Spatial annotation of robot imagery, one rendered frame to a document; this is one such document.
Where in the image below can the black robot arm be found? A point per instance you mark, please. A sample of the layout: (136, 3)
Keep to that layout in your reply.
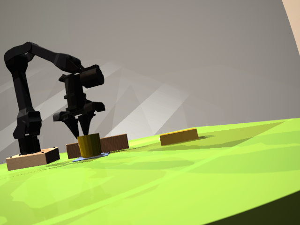
(29, 120)

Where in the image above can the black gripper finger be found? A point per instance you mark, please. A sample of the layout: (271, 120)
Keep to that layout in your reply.
(85, 122)
(73, 126)

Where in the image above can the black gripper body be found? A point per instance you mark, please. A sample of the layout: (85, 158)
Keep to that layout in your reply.
(77, 106)

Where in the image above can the light brown wooden plank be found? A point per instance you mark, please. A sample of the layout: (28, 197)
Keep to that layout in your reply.
(108, 144)

